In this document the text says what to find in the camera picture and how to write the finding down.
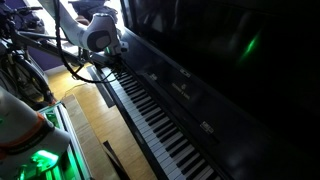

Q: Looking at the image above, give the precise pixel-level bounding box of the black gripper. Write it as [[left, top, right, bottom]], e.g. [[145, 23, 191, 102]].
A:
[[108, 53, 126, 77]]

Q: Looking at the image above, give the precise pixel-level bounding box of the black piano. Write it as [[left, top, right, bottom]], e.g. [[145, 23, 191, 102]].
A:
[[94, 0, 320, 180]]

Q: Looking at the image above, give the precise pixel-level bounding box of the light wooden board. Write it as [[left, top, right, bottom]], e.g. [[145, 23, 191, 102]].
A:
[[61, 94, 122, 180]]

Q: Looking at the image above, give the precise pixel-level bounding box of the black angled bar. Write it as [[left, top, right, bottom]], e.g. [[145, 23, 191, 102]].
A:
[[102, 139, 132, 180]]

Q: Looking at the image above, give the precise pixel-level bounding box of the black metal stand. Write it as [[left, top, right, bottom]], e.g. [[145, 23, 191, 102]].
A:
[[0, 2, 86, 109]]

